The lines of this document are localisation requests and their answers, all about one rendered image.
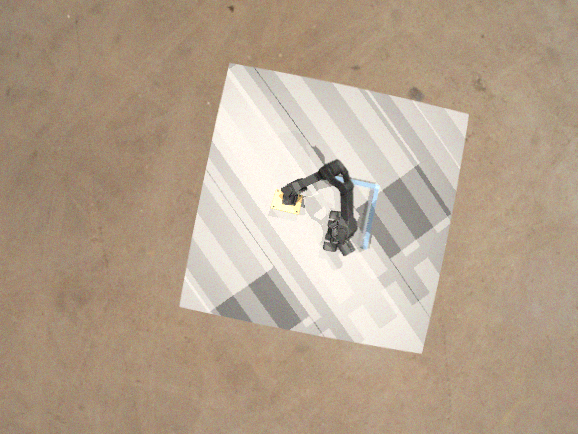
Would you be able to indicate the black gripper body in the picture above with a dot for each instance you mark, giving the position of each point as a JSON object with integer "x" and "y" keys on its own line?
{"x": 332, "y": 246}

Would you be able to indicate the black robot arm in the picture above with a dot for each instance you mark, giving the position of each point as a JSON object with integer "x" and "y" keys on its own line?
{"x": 347, "y": 226}

